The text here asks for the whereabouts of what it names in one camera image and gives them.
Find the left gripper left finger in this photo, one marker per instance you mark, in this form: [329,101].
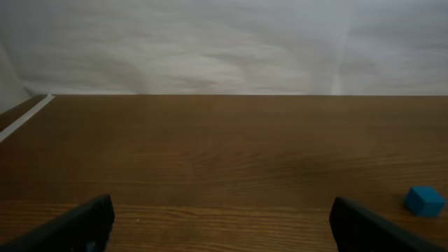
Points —
[70,231]

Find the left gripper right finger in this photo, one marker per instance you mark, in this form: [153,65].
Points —
[367,231]

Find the blue cube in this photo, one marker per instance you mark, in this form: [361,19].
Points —
[425,202]

